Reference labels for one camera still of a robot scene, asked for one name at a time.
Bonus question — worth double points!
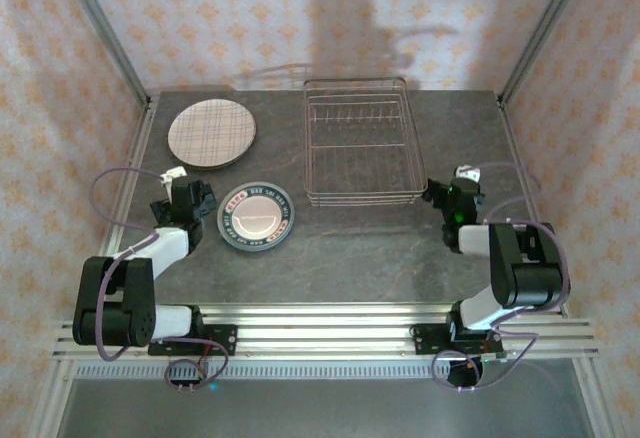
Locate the plaid striped plate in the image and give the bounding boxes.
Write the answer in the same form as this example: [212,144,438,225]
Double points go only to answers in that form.
[167,98,258,168]

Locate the copper wire dish rack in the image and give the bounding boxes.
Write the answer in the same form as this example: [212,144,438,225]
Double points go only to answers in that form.
[302,76,428,208]

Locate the dark electronics module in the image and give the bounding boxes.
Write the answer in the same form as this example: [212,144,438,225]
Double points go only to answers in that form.
[446,352,509,392]

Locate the grey metal shelf panel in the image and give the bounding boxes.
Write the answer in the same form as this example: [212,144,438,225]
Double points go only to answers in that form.
[54,377,594,438]

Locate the aluminium table side rail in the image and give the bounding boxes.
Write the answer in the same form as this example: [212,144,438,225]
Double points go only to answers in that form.
[82,95,161,319]
[496,91,572,320]

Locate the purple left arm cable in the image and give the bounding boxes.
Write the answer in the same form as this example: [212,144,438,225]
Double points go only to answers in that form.
[91,167,231,393]

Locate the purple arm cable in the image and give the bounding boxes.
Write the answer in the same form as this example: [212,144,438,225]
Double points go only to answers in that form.
[91,167,231,393]
[432,160,571,393]

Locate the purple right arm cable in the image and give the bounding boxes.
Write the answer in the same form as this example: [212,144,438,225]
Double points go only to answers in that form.
[432,160,571,393]

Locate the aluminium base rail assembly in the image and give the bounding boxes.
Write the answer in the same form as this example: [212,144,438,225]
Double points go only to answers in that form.
[52,300,601,362]

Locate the black cable connector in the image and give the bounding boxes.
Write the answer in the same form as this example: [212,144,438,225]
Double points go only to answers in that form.
[168,376,201,395]

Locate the aluminium frame post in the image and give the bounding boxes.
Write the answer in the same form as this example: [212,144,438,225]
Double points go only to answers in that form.
[497,0,599,109]
[52,0,154,112]

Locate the grey slotted cable duct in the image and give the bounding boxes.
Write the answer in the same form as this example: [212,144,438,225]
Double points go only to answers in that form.
[74,361,454,382]

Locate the aluminium frame leg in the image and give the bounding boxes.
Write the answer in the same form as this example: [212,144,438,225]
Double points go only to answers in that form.
[569,357,619,438]
[27,357,76,438]

